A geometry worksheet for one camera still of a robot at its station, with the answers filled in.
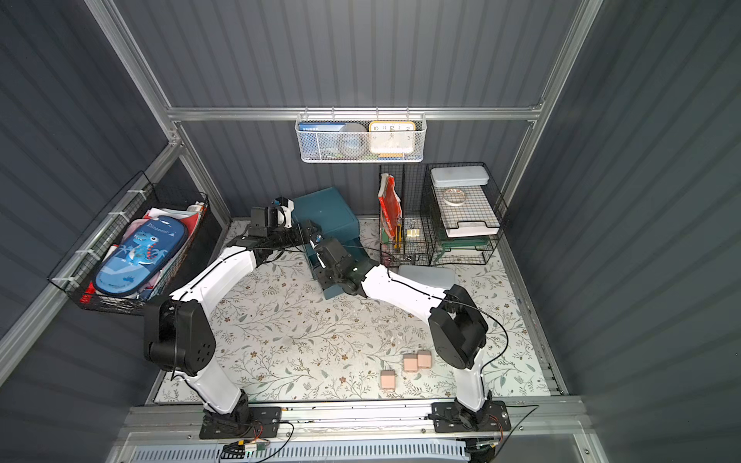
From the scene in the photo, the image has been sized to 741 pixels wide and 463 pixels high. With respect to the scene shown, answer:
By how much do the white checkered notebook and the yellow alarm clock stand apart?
0.22 m

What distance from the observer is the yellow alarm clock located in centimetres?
90

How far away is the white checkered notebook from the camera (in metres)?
0.93
